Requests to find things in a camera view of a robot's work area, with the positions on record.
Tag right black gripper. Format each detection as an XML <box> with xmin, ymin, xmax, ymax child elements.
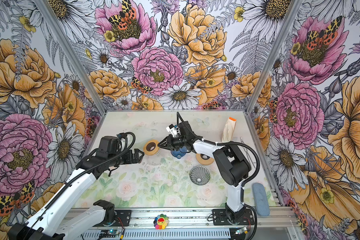
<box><xmin>158</xmin><ymin>133</ymin><xmax>187</xmax><ymax>151</ymax></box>

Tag blue glass dripper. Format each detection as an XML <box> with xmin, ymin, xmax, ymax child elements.
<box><xmin>171</xmin><ymin>150</ymin><xmax>187</xmax><ymax>159</ymax></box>

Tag wooden dripper ring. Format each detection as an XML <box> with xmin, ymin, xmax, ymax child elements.
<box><xmin>142</xmin><ymin>139</ymin><xmax>161</xmax><ymax>157</ymax></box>
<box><xmin>195</xmin><ymin>152</ymin><xmax>215</xmax><ymax>166</ymax></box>

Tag clear glass carafe wooden handle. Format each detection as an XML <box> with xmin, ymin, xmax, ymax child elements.
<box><xmin>144</xmin><ymin>150</ymin><xmax>162</xmax><ymax>166</ymax></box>

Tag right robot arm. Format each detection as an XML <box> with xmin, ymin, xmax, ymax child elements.
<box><xmin>158</xmin><ymin>121</ymin><xmax>260</xmax><ymax>225</ymax></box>

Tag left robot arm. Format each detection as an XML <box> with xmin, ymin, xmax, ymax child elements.
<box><xmin>8</xmin><ymin>132</ymin><xmax>144</xmax><ymax>240</ymax></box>

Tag grey glass dripper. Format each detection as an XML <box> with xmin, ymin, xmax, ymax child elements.
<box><xmin>189</xmin><ymin>166</ymin><xmax>211</xmax><ymax>186</ymax></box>

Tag orange white coffee bag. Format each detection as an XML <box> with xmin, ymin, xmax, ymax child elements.
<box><xmin>222</xmin><ymin>117</ymin><xmax>237</xmax><ymax>143</ymax></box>

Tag metal tongs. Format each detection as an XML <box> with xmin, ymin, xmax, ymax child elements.
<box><xmin>244</xmin><ymin>148</ymin><xmax>256</xmax><ymax>170</ymax></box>

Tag green circuit board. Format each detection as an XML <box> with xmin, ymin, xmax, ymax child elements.
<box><xmin>100</xmin><ymin>229</ymin><xmax>123</xmax><ymax>238</ymax></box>

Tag colourful flower toy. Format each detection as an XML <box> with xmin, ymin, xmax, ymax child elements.
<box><xmin>154</xmin><ymin>214</ymin><xmax>170</xmax><ymax>230</ymax></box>

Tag blue grey oval stone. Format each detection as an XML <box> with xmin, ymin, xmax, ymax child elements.
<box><xmin>252</xmin><ymin>183</ymin><xmax>271</xmax><ymax>217</ymax></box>

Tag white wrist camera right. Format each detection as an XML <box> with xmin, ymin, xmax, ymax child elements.
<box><xmin>166</xmin><ymin>124</ymin><xmax>180</xmax><ymax>138</ymax></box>

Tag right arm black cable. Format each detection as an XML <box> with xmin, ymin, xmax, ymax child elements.
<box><xmin>176</xmin><ymin>111</ymin><xmax>261</xmax><ymax>193</ymax></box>

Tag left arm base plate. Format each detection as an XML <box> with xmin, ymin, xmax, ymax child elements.
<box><xmin>101</xmin><ymin>210</ymin><xmax>132</xmax><ymax>227</ymax></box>

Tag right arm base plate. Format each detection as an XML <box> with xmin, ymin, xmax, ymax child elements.
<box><xmin>212</xmin><ymin>208</ymin><xmax>255</xmax><ymax>226</ymax></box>

